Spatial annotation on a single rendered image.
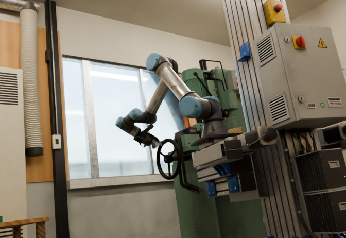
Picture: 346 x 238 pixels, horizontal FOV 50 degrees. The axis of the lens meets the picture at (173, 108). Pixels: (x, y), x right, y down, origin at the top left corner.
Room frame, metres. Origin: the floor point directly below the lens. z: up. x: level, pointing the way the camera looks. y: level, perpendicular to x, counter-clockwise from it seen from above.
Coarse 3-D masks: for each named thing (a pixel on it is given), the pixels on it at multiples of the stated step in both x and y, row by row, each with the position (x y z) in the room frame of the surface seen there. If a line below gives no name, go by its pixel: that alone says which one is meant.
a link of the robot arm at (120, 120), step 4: (120, 116) 2.35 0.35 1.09; (116, 120) 2.38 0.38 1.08; (120, 120) 2.33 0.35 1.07; (116, 124) 2.34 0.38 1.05; (120, 124) 2.34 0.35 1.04; (124, 124) 2.34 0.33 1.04; (120, 128) 2.37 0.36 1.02; (124, 128) 2.36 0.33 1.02; (128, 128) 2.37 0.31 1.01; (132, 128) 2.38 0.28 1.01; (128, 132) 2.39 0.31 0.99
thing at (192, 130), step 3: (186, 129) 2.60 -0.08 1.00; (189, 129) 2.59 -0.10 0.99; (192, 129) 2.60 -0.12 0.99; (195, 129) 2.62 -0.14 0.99; (177, 132) 2.64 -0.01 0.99; (180, 132) 2.61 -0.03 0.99; (183, 132) 2.61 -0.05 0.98; (186, 132) 2.60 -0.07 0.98; (189, 132) 2.59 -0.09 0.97; (192, 132) 2.60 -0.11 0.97; (195, 132) 2.62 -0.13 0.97; (177, 135) 2.65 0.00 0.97
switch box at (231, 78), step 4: (228, 72) 2.86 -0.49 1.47; (232, 72) 2.84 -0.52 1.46; (228, 76) 2.87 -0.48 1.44; (232, 76) 2.84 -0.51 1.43; (228, 80) 2.88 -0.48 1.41; (232, 80) 2.84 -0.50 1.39; (228, 84) 2.88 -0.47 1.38; (232, 84) 2.85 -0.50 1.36; (236, 84) 2.85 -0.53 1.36; (232, 88) 2.85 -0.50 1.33; (236, 88) 2.85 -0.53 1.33
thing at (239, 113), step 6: (216, 72) 2.84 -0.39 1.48; (216, 78) 2.85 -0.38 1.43; (222, 78) 2.86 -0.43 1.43; (222, 90) 2.84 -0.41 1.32; (240, 102) 2.95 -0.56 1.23; (222, 108) 2.84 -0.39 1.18; (240, 108) 2.94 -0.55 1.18; (234, 114) 2.89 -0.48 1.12; (240, 114) 2.93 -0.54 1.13; (240, 120) 2.93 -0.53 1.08; (240, 126) 2.92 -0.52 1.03
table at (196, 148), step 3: (186, 147) 2.56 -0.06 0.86; (189, 147) 2.55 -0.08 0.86; (192, 147) 2.56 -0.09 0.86; (195, 147) 2.58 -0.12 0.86; (198, 147) 2.60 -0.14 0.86; (183, 150) 2.59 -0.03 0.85; (186, 150) 2.56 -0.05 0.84; (189, 150) 2.56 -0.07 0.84; (192, 150) 2.57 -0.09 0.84; (195, 150) 2.60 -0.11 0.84; (168, 153) 2.90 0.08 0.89; (174, 153) 2.68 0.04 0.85; (183, 153) 2.64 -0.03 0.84; (186, 153) 2.66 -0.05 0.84; (189, 153) 2.69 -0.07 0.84
